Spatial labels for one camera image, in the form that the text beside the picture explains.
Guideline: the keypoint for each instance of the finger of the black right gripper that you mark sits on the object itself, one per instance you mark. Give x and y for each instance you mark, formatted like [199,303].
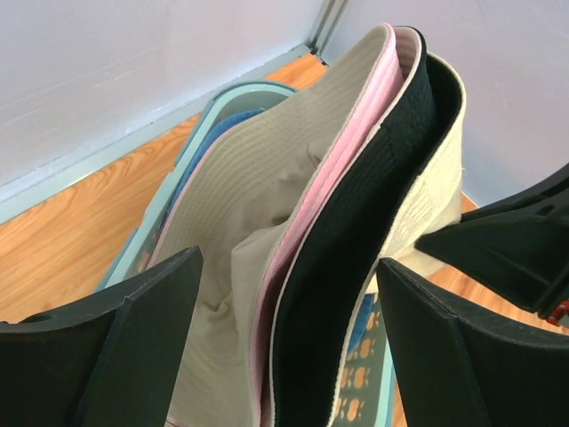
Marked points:
[517,247]

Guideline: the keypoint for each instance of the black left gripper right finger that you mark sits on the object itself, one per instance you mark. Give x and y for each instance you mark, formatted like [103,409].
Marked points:
[460,364]

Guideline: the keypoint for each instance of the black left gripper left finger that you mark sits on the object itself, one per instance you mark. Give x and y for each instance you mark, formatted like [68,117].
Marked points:
[109,359]

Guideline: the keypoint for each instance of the grey plastic basket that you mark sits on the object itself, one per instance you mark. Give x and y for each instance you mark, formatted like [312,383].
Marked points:
[186,178]

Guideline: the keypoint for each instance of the black pink-lined hat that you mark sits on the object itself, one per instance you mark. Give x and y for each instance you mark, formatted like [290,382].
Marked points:
[404,182]

